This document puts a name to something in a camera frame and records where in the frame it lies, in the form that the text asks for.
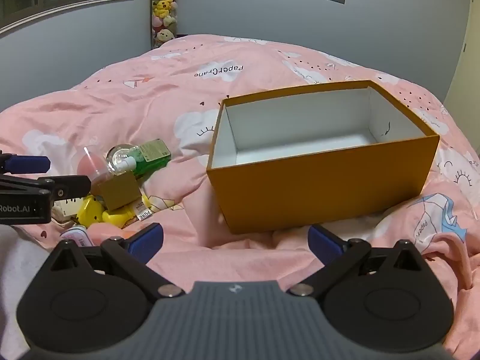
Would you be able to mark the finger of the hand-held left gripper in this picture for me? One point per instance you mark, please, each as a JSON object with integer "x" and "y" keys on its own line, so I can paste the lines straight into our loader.
{"x": 28, "y": 164}
{"x": 71, "y": 186}

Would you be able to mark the green liquid bottle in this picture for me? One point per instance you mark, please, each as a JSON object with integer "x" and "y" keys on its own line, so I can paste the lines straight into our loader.
{"x": 152, "y": 155}

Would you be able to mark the pink printed blanket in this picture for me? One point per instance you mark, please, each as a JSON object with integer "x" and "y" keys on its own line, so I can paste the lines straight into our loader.
{"x": 131, "y": 101}

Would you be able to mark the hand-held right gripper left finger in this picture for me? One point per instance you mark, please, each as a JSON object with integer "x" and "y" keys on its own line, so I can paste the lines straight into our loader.
{"x": 147, "y": 238}

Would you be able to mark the stack of plush toys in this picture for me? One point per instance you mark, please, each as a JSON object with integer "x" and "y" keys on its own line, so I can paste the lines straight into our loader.
{"x": 164, "y": 7}

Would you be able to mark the pink ball capsule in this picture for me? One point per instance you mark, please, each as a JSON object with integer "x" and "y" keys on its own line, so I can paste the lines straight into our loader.
{"x": 90, "y": 163}

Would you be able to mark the small gold cardboard box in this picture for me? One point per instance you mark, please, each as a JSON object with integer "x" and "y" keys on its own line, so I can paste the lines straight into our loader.
{"x": 117, "y": 191}

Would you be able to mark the round metal tin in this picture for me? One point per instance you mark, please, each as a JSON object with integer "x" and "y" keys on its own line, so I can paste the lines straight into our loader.
{"x": 77, "y": 236}

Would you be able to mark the round gold compact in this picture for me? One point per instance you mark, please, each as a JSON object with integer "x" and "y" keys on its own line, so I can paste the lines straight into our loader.
{"x": 117, "y": 154}

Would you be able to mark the white box with black print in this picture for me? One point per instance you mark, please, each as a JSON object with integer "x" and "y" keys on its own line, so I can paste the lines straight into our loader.
{"x": 67, "y": 206}

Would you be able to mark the yellow duck toy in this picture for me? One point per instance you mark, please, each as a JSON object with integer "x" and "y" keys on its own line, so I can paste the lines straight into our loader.
{"x": 90, "y": 212}

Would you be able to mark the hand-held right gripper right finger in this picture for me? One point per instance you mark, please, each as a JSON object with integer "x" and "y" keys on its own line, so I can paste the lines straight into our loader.
{"x": 321, "y": 242}

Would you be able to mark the orange cardboard box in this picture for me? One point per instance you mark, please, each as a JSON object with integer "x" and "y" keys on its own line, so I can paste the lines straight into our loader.
{"x": 318, "y": 187}

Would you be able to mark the yellow tube with white label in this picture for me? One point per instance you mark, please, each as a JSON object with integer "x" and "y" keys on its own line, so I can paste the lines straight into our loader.
{"x": 120, "y": 218}

